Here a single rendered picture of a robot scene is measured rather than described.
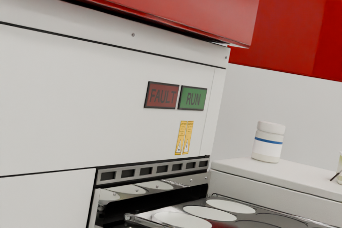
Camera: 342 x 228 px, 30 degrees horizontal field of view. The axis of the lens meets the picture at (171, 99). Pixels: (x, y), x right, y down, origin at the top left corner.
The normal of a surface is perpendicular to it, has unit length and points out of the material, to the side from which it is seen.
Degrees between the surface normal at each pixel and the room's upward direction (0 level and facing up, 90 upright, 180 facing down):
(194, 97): 90
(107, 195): 90
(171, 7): 90
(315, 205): 90
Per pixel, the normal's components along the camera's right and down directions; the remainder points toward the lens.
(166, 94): 0.87, 0.18
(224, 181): -0.46, -0.04
